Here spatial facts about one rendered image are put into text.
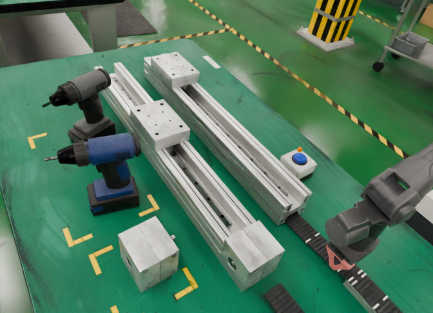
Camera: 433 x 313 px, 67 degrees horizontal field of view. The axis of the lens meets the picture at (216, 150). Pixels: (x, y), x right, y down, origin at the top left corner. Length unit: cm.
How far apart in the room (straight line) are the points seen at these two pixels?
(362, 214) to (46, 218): 71
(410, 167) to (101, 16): 196
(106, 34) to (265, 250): 187
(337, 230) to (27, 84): 114
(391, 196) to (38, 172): 86
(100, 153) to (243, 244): 37
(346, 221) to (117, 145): 49
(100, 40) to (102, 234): 166
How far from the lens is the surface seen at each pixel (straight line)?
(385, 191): 68
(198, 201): 80
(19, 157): 109
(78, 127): 104
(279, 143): 114
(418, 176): 68
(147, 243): 73
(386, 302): 88
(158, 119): 95
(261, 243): 75
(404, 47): 370
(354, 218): 68
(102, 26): 231
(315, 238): 91
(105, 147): 75
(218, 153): 101
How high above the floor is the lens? 150
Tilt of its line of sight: 43 degrees down
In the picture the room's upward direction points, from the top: 10 degrees clockwise
